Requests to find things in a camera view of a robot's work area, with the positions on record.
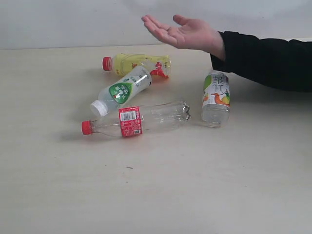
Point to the person's open bare hand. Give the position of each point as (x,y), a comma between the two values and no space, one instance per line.
(192,34)

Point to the green label bottle white cap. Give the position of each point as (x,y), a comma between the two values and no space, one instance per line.
(116,95)

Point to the black sleeved forearm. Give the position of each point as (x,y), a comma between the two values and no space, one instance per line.
(276,63)

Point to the clear bottle red label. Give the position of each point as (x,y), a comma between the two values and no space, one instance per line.
(137,120)

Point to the yellow bottle with red cap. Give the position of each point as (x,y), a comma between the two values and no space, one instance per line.
(121,64)

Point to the white tea bottle fruit label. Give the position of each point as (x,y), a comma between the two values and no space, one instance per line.
(215,110)

